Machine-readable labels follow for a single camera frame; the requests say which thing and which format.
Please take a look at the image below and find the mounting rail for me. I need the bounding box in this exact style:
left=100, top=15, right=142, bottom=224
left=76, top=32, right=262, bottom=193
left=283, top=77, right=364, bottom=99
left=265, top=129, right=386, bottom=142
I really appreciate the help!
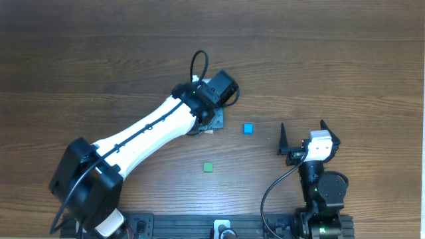
left=61, top=212, right=355, bottom=239

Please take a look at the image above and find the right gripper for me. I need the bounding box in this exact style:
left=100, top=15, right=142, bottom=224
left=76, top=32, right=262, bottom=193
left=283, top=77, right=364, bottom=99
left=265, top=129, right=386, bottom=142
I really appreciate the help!
left=276, top=119, right=341, bottom=167

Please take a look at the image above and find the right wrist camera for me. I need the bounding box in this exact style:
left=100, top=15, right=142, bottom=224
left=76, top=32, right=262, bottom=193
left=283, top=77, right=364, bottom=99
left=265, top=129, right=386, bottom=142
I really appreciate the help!
left=304, top=130, right=333, bottom=163

